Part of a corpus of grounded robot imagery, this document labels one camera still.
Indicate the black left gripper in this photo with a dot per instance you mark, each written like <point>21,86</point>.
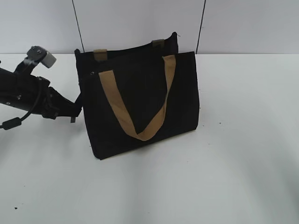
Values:
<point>52,104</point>

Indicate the black tote bag tan handles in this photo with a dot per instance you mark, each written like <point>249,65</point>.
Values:
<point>135,97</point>

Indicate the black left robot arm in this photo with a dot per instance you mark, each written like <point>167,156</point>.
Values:
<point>36,96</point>

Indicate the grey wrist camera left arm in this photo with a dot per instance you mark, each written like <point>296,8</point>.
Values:
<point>35,55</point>

